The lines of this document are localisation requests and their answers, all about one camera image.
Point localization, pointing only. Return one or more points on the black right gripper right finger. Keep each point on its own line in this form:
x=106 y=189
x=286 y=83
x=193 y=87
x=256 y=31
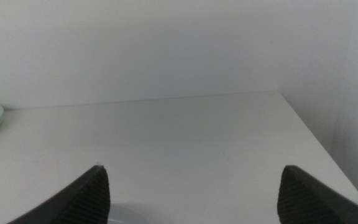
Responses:
x=303 y=202

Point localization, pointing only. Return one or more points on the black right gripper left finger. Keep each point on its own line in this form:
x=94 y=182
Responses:
x=85 y=199

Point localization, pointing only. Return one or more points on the grey shallow bowl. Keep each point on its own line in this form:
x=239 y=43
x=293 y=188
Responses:
x=126 y=216

